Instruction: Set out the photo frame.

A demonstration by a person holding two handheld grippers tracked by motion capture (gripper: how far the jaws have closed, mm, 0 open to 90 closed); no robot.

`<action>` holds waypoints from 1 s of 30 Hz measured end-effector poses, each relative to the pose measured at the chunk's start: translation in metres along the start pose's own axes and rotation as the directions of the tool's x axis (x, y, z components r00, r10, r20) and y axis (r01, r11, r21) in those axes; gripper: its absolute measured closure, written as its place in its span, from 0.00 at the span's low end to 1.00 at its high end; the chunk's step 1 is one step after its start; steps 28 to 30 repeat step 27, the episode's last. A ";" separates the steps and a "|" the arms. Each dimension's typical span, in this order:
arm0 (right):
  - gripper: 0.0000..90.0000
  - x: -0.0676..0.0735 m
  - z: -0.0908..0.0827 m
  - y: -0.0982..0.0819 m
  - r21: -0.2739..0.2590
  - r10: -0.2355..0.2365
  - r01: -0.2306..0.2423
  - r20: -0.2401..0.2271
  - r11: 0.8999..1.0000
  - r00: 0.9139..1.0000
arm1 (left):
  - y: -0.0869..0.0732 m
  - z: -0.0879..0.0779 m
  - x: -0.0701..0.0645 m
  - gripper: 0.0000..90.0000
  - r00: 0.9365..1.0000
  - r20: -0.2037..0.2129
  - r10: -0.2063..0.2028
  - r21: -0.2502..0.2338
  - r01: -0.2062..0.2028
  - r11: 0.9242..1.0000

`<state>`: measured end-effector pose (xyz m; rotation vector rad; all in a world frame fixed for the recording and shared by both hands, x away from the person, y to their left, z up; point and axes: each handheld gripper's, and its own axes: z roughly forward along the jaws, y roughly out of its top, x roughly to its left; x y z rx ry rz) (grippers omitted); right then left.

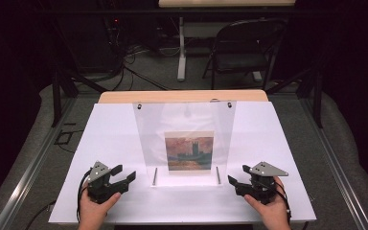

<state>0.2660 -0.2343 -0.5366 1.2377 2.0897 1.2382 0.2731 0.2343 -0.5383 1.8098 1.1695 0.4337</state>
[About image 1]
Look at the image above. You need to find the dark equipment cabinet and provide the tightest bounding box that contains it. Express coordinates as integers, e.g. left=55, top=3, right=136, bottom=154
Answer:
left=57, top=13, right=123, bottom=74

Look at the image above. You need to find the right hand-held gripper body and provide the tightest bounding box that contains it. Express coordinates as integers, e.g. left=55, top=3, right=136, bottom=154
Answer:
left=235, top=161, right=289, bottom=206

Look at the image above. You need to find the clear acrylic photo frame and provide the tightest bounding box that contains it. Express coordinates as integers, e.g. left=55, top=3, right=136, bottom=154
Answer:
left=132, top=100, right=238, bottom=188

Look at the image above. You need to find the person's right hand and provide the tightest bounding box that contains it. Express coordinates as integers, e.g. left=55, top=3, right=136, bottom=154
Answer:
left=243, top=176, right=292, bottom=224

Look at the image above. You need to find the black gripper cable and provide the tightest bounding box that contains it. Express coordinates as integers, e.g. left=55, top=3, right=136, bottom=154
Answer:
left=76, top=170, right=93, bottom=223
left=275, top=188, right=293, bottom=224

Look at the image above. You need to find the black metal stand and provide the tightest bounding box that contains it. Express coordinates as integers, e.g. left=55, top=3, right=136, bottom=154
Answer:
left=265, top=67, right=324, bottom=129
left=51, top=61, right=108, bottom=128

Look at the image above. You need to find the landscape picture print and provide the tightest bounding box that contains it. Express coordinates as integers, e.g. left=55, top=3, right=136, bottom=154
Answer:
left=164, top=130, right=215, bottom=175

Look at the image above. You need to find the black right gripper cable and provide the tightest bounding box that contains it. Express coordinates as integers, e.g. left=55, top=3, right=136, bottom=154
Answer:
left=275, top=188, right=293, bottom=224

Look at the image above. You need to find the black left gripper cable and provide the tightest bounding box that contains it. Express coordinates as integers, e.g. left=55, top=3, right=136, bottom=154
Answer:
left=76, top=170, right=93, bottom=223

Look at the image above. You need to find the black folding chair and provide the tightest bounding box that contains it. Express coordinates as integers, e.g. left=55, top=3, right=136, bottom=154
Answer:
left=202, top=17, right=288, bottom=91

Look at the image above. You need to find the person's left hand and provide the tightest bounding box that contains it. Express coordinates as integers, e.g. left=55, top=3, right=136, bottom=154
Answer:
left=78, top=191, right=123, bottom=224

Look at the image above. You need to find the black crossbar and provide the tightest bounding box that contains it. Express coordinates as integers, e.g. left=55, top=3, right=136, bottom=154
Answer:
left=37, top=8, right=334, bottom=17

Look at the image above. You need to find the black floor cable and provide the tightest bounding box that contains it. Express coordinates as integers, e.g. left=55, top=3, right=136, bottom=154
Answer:
left=24, top=199, right=58, bottom=230

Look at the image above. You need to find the bundle of black floor cables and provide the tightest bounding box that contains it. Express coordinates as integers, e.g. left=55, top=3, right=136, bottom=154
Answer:
left=107, top=18, right=171, bottom=92

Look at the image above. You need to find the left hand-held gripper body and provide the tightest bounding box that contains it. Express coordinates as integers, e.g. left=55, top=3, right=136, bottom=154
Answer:
left=85, top=160, right=129, bottom=205

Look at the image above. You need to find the aluminium rail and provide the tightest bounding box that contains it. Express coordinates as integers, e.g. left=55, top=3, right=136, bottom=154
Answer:
left=0, top=95, right=79, bottom=230
left=299, top=97, right=368, bottom=230

